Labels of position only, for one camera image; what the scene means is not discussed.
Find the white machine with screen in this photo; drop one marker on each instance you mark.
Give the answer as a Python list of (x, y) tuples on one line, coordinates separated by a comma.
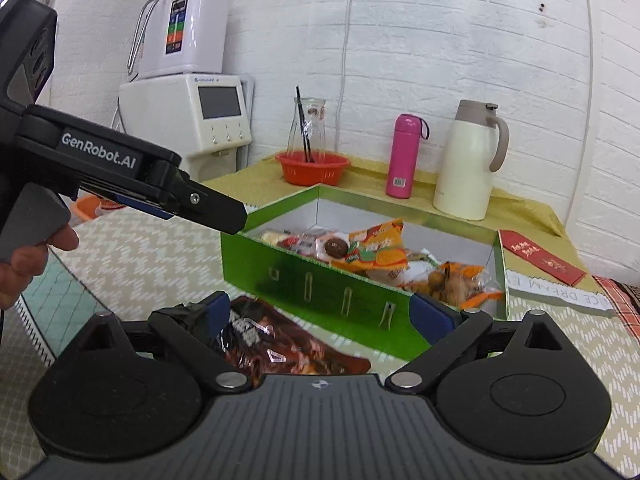
[(204, 118)]

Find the red envelope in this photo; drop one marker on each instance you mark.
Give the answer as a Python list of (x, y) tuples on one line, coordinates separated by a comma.
[(545, 261)]

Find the orange nut snack packet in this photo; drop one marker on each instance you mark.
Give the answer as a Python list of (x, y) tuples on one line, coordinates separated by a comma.
[(457, 285)]

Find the black straw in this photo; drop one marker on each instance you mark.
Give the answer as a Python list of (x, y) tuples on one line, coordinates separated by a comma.
[(303, 128)]

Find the green cardboard box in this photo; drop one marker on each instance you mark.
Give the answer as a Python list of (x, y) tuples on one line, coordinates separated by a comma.
[(368, 312)]

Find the clear glass carafe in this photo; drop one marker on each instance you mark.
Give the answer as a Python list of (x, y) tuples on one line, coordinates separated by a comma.
[(315, 112)]

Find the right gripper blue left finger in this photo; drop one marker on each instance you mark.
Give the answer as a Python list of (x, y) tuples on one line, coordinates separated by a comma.
[(189, 330)]

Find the white thermos jug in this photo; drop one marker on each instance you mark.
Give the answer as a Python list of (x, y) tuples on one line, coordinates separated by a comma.
[(476, 148)]

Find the person's left hand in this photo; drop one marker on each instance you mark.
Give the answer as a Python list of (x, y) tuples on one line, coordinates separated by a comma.
[(28, 262)]

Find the brown snack packet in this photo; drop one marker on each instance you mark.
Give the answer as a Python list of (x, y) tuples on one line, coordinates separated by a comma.
[(259, 340)]

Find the white water purifier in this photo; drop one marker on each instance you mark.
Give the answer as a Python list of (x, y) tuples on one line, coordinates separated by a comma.
[(181, 37)]

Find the red plastic basket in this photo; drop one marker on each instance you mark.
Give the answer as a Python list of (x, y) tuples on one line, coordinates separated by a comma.
[(297, 171)]

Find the yellow tablecloth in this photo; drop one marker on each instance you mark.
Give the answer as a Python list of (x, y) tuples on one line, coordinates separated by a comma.
[(263, 183)]

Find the clear red candy packet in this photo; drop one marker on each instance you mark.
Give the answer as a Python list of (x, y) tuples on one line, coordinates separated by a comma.
[(320, 244)]

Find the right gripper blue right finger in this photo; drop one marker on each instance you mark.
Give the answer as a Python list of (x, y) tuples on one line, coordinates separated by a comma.
[(449, 333)]

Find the pink water bottle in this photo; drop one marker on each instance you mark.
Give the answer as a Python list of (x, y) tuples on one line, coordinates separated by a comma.
[(409, 131)]

